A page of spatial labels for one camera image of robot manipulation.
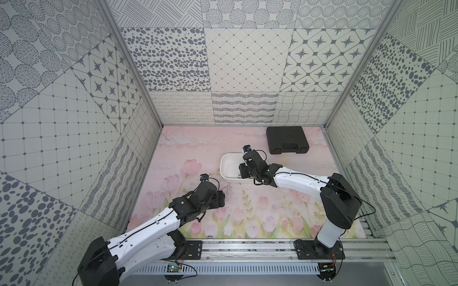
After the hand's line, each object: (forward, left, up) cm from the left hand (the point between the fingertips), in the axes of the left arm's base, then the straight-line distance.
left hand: (219, 193), depth 80 cm
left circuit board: (-27, +17, -11) cm, 34 cm away
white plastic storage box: (+18, -4, -11) cm, 21 cm away
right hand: (+14, -11, 0) cm, 18 cm away
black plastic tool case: (+40, -39, -7) cm, 57 cm away
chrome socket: (-16, +3, -10) cm, 19 cm away
